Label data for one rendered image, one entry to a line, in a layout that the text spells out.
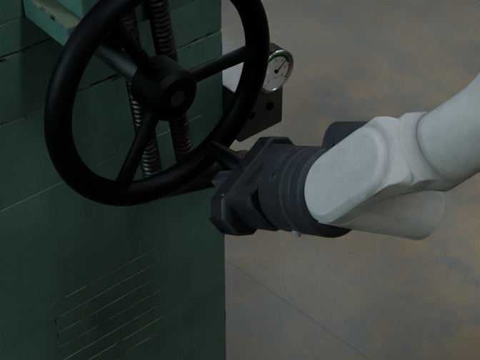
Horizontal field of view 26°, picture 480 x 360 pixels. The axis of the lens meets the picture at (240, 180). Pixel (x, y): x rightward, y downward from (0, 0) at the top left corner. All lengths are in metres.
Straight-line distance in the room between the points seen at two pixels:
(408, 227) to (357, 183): 0.09
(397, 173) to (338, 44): 1.83
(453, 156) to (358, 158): 0.08
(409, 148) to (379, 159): 0.03
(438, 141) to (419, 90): 1.69
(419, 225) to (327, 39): 1.77
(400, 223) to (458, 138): 0.13
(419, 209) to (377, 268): 1.11
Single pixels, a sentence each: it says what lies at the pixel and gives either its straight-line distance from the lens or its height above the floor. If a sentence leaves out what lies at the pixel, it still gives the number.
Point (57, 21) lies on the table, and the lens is 1.13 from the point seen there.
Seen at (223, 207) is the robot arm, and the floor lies 0.74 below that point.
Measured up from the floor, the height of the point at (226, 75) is 0.62.
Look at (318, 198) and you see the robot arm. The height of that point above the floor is 0.84.
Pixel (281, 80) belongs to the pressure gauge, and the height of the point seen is 0.64.
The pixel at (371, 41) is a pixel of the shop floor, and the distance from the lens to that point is 2.71.
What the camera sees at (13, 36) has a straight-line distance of 1.21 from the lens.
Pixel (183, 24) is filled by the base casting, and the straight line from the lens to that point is 1.35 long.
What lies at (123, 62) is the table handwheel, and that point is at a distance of 1.14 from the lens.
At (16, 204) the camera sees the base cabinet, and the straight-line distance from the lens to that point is 1.33.
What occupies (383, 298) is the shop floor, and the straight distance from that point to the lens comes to 2.01.
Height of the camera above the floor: 1.45
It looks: 40 degrees down
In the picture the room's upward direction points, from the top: straight up
